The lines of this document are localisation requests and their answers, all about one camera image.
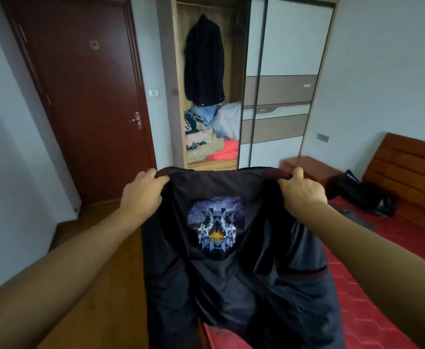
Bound person's right hand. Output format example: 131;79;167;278
277;167;329;217

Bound person's left hand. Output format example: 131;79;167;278
119;168;171;222

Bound dark grey trousers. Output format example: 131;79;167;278
328;203;377;232

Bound wooden wardrobe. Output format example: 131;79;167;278
156;0;341;172

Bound navy blue jacket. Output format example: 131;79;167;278
183;13;226;108

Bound person's left forearm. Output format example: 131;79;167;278
0;208;144;349

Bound person's right forearm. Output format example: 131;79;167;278
299;201;425;349

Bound wooden nightstand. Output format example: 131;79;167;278
280;156;344;189

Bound black bag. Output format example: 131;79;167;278
325;169;398;218

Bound pale pink blanket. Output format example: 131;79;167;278
186;127;214;149

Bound red cloth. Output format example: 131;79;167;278
207;138;241;162

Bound red quilted mattress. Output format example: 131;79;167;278
203;196;425;349

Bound blue printed quilt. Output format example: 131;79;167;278
190;103;223;127

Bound reddish brown room door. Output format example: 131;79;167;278
0;0;158;206

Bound white quilt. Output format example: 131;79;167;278
212;101;242;142

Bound metal door handle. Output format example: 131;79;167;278
128;111;143;131

